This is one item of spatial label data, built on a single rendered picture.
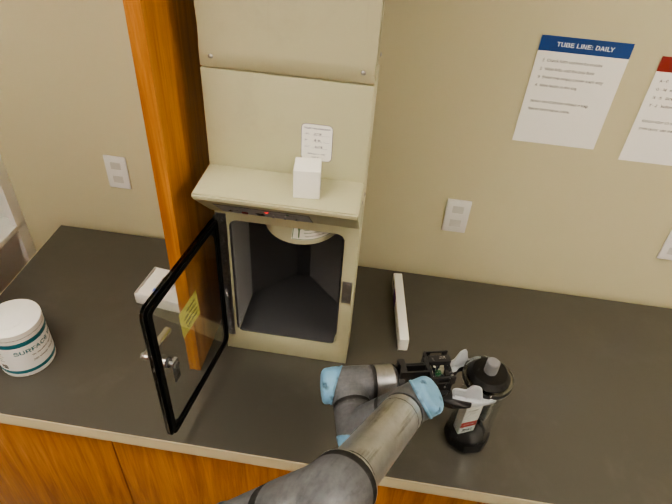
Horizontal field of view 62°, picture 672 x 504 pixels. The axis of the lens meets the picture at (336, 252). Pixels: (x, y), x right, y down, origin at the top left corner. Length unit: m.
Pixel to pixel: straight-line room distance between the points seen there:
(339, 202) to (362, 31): 0.30
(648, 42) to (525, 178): 0.43
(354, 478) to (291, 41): 0.70
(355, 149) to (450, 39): 0.47
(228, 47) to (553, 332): 1.19
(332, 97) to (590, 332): 1.09
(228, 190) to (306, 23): 0.34
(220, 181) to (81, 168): 0.87
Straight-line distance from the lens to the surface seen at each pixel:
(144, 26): 1.01
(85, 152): 1.89
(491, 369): 1.24
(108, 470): 1.70
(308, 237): 1.27
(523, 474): 1.44
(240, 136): 1.14
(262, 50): 1.05
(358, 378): 1.16
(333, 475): 0.75
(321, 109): 1.07
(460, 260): 1.81
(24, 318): 1.56
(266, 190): 1.10
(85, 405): 1.52
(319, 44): 1.03
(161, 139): 1.09
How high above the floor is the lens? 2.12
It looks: 40 degrees down
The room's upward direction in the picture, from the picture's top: 4 degrees clockwise
